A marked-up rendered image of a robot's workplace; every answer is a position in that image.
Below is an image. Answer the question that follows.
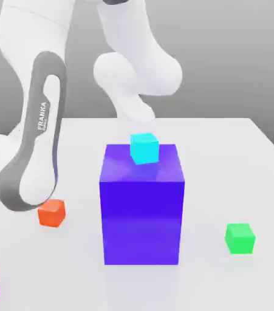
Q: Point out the small orange cube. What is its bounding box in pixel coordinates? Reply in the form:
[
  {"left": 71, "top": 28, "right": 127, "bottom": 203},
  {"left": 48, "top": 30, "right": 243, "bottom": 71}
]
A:
[{"left": 37, "top": 199, "right": 66, "bottom": 228}]

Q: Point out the small green cube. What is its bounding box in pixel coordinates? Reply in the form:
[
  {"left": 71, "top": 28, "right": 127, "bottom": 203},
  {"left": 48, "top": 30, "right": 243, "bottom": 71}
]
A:
[{"left": 224, "top": 222, "right": 256, "bottom": 255}]

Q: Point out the small cyan cube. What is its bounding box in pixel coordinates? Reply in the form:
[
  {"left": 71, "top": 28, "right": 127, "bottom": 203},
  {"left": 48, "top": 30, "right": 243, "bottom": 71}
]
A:
[{"left": 129, "top": 132, "right": 160, "bottom": 166}]

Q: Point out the large blue box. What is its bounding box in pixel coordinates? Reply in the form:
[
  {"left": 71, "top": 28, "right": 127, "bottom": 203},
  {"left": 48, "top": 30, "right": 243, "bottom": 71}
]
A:
[{"left": 99, "top": 143, "right": 185, "bottom": 266}]

